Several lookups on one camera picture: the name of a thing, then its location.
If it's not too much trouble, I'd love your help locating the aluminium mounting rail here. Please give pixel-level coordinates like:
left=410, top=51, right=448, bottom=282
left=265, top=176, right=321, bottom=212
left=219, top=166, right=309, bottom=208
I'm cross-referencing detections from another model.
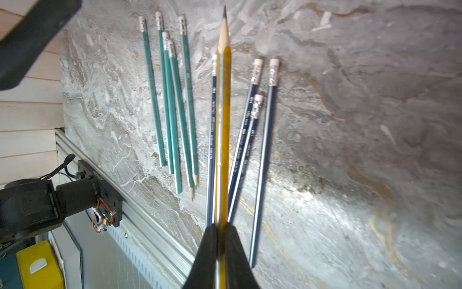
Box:
left=53, top=128, right=196, bottom=289

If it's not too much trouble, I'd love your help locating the yellow pencil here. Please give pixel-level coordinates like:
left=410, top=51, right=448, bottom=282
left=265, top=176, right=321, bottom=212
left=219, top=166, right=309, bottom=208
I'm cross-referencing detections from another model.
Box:
left=216, top=8, right=232, bottom=289

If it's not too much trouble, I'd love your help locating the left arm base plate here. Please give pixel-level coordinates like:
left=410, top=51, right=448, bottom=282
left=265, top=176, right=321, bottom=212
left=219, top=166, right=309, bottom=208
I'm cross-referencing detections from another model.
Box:
left=78, top=160, right=123, bottom=234

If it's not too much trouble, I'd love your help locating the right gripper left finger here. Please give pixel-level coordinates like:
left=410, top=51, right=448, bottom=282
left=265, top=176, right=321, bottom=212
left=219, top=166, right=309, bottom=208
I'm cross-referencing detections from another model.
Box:
left=182, top=225, right=218, bottom=289

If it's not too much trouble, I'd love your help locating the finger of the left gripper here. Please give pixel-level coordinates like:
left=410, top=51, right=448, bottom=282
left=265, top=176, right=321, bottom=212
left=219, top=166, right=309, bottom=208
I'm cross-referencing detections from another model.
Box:
left=1, top=0, right=82, bottom=90

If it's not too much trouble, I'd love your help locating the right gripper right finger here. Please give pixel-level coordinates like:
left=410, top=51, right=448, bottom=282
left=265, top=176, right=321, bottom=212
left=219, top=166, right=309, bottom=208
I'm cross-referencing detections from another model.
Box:
left=225, top=223, right=260, bottom=289

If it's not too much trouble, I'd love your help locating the yellow box below table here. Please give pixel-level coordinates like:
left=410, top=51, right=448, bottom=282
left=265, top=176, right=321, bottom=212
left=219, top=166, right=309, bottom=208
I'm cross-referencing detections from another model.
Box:
left=16, top=241, right=64, bottom=289

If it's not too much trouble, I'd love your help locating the green pencil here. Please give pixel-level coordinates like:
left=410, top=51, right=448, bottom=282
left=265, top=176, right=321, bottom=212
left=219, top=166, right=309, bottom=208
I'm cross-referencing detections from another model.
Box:
left=155, top=12, right=174, bottom=175
left=167, top=39, right=194, bottom=201
left=162, top=31, right=182, bottom=195
left=178, top=14, right=199, bottom=186
left=138, top=16, right=166, bottom=167

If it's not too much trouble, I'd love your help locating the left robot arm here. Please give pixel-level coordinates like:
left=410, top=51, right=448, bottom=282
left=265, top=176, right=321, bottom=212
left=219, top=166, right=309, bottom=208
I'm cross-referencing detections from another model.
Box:
left=1, top=1, right=97, bottom=253

